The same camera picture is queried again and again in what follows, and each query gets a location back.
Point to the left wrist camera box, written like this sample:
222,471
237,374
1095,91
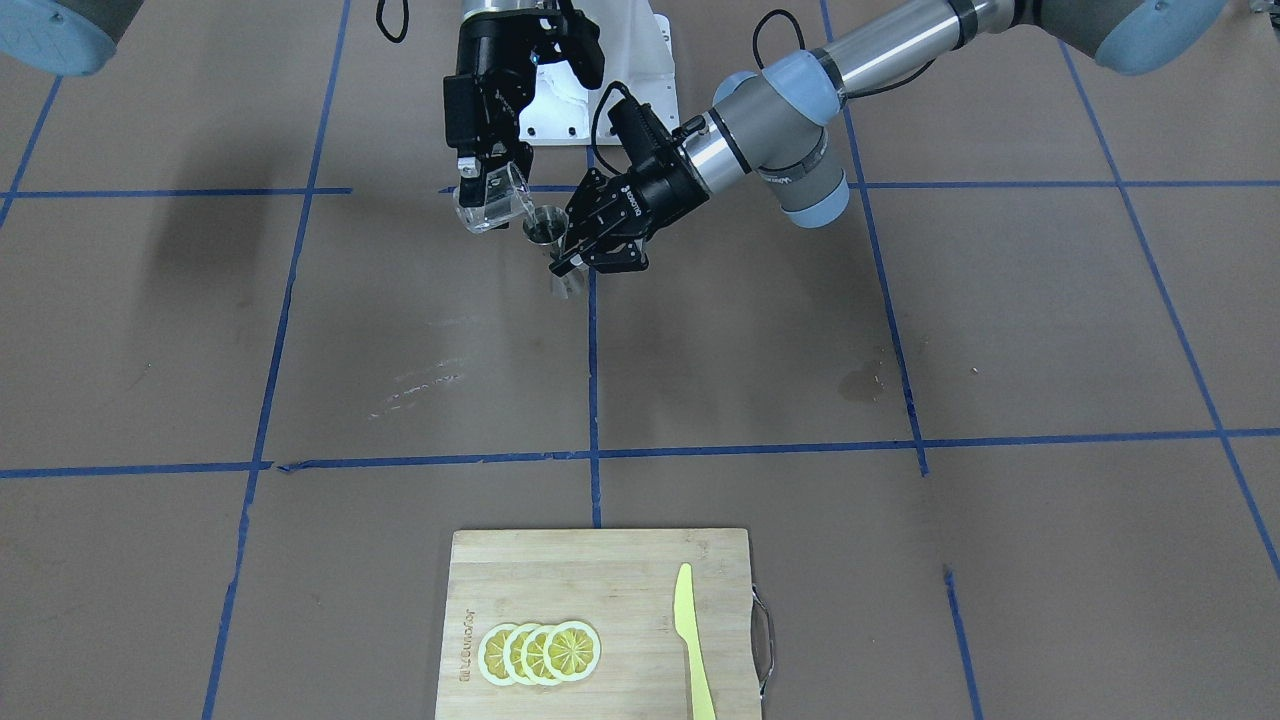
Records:
641,134

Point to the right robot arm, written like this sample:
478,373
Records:
74,38

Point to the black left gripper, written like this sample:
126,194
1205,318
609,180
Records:
662,188

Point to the small glass beaker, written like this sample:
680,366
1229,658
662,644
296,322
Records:
502,197

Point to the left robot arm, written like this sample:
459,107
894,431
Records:
772,123

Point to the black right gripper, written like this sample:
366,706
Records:
487,62

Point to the lemon slice farthest from knife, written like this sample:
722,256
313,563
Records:
493,663

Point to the lemon slice nearest knife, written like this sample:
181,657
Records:
572,651

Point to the yellow plastic knife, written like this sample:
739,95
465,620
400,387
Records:
687,629

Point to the steel jigger measuring cup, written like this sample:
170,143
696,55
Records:
547,228

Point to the bamboo cutting board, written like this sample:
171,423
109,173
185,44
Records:
620,581

